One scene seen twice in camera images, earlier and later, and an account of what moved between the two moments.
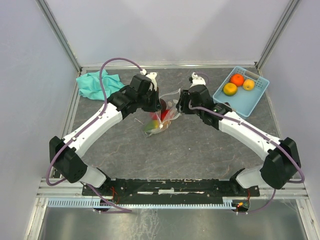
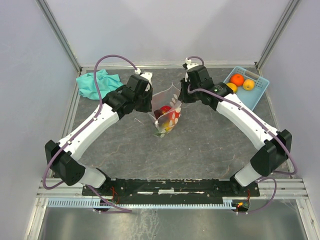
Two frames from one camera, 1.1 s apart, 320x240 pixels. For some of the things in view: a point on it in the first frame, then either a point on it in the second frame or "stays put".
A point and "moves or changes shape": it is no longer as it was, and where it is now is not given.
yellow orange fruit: x=230 y=89 stays put
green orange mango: x=153 y=124 -> x=161 y=131
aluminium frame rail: x=73 y=189 stays put
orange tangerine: x=237 y=79 stays put
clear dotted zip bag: x=156 y=122 moves or changes shape
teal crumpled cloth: x=89 y=86 stays put
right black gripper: x=181 y=104 -> x=182 y=96
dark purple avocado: x=163 y=104 -> x=157 y=113
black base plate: x=229 y=188 stays put
